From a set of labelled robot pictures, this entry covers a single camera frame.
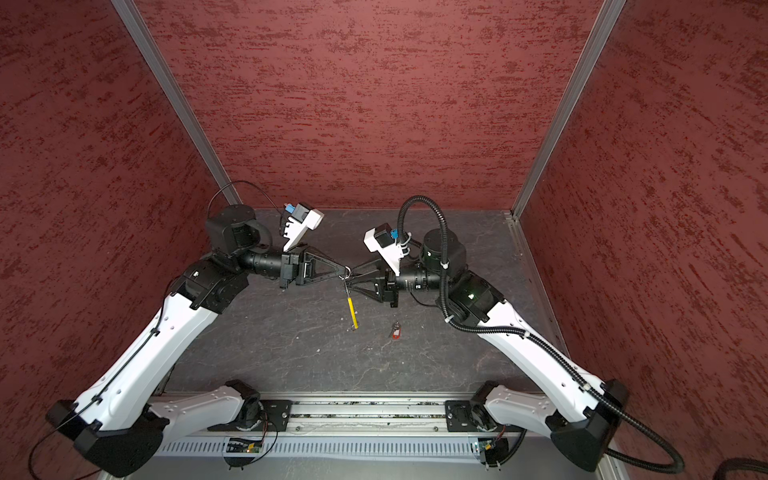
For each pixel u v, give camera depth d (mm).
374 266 555
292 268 481
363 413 757
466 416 736
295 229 509
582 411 379
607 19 720
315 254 514
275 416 740
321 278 518
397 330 895
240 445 729
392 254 501
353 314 528
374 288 526
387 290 500
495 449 710
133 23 723
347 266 529
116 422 371
